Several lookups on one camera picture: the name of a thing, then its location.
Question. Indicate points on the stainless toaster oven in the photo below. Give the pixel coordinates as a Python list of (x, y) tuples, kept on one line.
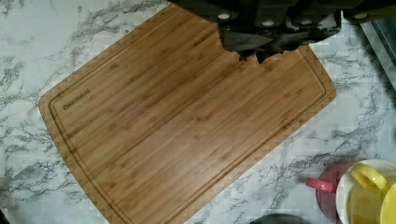
[(381, 35)]

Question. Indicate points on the pink red mug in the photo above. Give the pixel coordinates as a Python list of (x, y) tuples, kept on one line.
[(326, 186)]

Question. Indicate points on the yellow mug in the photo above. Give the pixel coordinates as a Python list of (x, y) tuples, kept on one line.
[(373, 198)]

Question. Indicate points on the white bowl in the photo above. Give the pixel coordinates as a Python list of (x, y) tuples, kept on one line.
[(346, 184)]

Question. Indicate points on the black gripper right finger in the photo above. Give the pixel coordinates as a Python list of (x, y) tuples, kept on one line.
[(292, 41)]

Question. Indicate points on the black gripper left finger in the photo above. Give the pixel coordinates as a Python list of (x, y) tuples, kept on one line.
[(247, 43)]

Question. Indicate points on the dark pot lid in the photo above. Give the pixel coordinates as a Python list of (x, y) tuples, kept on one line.
[(280, 219)]

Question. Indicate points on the bamboo cutting board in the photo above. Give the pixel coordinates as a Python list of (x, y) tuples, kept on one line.
[(157, 125)]

